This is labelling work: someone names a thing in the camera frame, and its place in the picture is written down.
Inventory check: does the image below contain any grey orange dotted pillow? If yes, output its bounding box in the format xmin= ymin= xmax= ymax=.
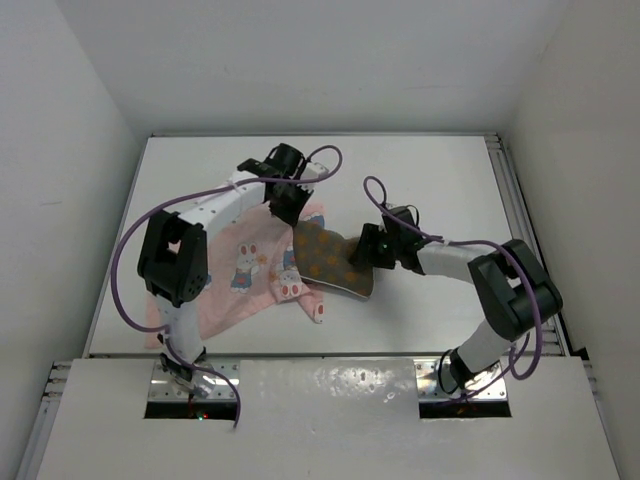
xmin=293 ymin=221 xmax=374 ymax=299

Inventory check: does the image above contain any pink cartoon print pillowcase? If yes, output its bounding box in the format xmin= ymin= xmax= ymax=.
xmin=144 ymin=201 xmax=328 ymax=350

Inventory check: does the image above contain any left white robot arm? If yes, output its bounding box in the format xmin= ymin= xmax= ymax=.
xmin=137 ymin=144 xmax=329 ymax=398

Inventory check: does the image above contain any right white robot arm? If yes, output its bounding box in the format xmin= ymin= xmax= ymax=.
xmin=349 ymin=206 xmax=563 ymax=398

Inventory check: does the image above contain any white front cover board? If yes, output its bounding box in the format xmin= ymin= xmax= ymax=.
xmin=38 ymin=358 xmax=617 ymax=479

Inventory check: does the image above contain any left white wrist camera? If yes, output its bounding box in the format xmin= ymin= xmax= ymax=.
xmin=300 ymin=162 xmax=329 ymax=183

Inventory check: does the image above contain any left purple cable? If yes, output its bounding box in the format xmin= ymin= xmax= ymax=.
xmin=110 ymin=144 xmax=344 ymax=430

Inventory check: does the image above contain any purple cable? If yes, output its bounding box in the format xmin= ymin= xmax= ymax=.
xmin=110 ymin=144 xmax=344 ymax=430
xmin=362 ymin=174 xmax=545 ymax=401

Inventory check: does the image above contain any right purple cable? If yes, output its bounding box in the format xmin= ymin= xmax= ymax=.
xmin=362 ymin=174 xmax=545 ymax=401

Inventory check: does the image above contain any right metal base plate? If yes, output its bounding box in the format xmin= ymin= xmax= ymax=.
xmin=415 ymin=357 xmax=510 ymax=402

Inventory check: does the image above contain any metal base plate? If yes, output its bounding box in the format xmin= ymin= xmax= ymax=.
xmin=147 ymin=360 xmax=239 ymax=403
xmin=415 ymin=357 xmax=510 ymax=402

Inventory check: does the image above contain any right aluminium frame rail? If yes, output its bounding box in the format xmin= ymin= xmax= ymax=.
xmin=484 ymin=134 xmax=570 ymax=356

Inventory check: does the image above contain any aluminium frame rail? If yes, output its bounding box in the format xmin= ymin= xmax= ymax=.
xmin=484 ymin=134 xmax=570 ymax=356
xmin=15 ymin=361 xmax=72 ymax=480

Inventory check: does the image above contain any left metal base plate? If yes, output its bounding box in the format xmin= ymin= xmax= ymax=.
xmin=147 ymin=360 xmax=239 ymax=403

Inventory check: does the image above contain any left aluminium frame rail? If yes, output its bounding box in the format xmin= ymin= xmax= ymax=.
xmin=15 ymin=361 xmax=72 ymax=480

